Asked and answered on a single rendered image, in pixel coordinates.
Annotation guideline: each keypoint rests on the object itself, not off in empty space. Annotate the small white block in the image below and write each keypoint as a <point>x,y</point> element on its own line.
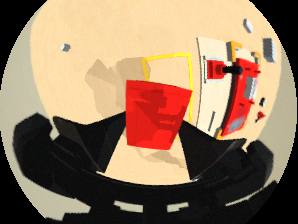
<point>247,25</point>

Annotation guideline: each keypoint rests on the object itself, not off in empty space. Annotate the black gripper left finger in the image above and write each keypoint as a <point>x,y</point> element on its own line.
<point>97,139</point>

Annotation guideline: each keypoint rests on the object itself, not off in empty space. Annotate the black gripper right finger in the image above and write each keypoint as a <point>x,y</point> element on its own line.
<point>201,150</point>

